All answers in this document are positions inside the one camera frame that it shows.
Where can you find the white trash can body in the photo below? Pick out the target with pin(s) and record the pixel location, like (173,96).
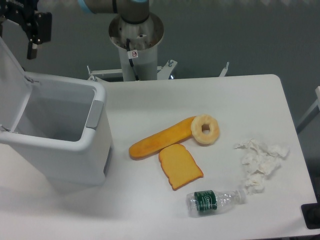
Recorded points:
(60,126)

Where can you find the toy toast slice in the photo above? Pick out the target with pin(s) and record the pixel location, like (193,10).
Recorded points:
(179,166)

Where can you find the clear bottle green label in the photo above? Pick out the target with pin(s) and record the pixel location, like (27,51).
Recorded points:
(211,202)

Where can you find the crumpled white tissue paper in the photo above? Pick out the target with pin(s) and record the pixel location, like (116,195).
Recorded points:
(259,162)

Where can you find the white frame at right edge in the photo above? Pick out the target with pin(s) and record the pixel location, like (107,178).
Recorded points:
(310,113)

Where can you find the white metal base frame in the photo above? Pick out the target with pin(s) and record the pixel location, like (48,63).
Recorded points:
(163,72)

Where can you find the white trash can lid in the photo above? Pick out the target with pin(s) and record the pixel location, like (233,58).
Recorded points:
(15,89)

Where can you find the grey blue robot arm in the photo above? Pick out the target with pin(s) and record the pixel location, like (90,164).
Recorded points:
(131,11)

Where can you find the toy donut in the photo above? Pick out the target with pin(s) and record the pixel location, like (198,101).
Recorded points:
(205,129)

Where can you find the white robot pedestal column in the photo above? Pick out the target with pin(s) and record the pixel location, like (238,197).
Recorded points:
(137,46)

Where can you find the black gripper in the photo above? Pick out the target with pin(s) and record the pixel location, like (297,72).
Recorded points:
(24,13)

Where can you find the long orange toy baguette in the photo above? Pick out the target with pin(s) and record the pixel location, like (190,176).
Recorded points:
(158,141)

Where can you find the black device at table edge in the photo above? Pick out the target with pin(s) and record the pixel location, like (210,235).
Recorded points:
(311,215)

